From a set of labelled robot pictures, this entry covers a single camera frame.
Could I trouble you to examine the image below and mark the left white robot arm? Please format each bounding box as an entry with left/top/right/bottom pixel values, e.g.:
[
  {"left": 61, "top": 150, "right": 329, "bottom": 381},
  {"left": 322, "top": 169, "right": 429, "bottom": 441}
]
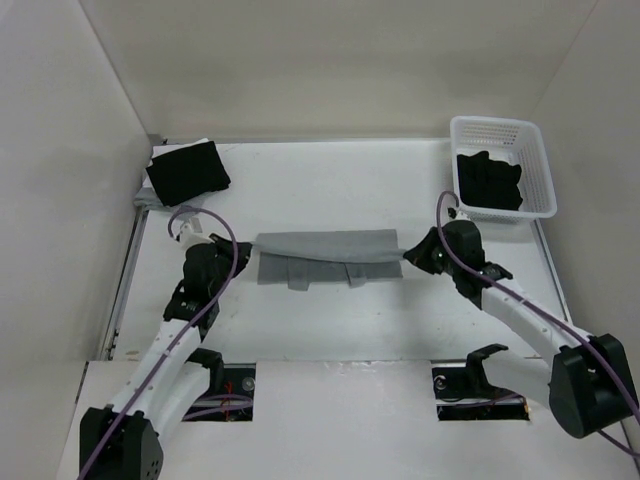
[{"left": 78, "top": 234, "right": 252, "bottom": 479}]

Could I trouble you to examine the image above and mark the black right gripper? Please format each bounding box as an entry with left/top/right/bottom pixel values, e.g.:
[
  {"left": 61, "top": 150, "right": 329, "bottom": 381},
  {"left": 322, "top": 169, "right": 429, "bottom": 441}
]
[{"left": 404, "top": 226, "right": 460, "bottom": 276}]

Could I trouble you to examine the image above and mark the silver table rail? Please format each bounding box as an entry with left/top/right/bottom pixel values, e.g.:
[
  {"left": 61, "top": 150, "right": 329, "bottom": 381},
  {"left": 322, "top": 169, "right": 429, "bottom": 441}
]
[{"left": 97, "top": 204, "right": 149, "bottom": 360}]

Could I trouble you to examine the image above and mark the black tank top in basket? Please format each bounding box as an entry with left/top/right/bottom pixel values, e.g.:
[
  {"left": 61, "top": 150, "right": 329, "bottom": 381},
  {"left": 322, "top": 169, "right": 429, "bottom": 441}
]
[{"left": 457, "top": 151, "right": 523, "bottom": 211}]

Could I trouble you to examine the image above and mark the folded black tank top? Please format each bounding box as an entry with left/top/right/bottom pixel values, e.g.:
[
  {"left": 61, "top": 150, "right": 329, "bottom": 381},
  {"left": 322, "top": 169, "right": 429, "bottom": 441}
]
[{"left": 146, "top": 140, "right": 231, "bottom": 207}]

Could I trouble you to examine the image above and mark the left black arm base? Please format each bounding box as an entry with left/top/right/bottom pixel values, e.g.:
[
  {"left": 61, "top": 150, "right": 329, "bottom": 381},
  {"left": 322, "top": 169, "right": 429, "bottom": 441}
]
[{"left": 182, "top": 348, "right": 257, "bottom": 422}]

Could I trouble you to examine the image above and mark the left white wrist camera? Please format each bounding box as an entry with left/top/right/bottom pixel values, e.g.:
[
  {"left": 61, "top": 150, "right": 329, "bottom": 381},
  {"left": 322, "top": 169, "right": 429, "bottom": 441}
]
[{"left": 175, "top": 216, "right": 207, "bottom": 250}]

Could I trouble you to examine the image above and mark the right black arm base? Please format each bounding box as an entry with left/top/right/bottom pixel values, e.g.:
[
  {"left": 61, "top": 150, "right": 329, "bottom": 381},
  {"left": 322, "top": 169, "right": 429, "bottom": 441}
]
[{"left": 431, "top": 344, "right": 530, "bottom": 422}]

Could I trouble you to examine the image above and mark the folded grey tank top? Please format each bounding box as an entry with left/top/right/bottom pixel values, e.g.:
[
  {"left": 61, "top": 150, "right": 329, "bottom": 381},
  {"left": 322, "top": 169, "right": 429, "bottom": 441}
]
[{"left": 133, "top": 185, "right": 213, "bottom": 213}]

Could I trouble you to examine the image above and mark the white plastic basket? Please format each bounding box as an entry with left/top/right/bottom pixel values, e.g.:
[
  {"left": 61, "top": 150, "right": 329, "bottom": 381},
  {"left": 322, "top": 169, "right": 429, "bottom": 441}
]
[{"left": 450, "top": 116, "right": 557, "bottom": 223}]

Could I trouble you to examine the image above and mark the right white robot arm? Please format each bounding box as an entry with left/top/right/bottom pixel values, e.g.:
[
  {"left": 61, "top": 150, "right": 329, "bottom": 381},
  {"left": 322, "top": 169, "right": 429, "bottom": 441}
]
[{"left": 403, "top": 220, "right": 639, "bottom": 438}]

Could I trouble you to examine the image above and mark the grey tank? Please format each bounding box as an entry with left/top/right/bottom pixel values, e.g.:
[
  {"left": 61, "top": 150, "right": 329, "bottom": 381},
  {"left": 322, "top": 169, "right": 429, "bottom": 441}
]
[
  {"left": 253, "top": 229, "right": 404, "bottom": 292},
  {"left": 133, "top": 185, "right": 213, "bottom": 213}
]

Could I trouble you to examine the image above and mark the folded white tank top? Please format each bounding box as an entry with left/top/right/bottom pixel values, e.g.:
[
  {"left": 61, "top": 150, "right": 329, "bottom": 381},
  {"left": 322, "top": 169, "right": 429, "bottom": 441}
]
[{"left": 148, "top": 138, "right": 209, "bottom": 166}]

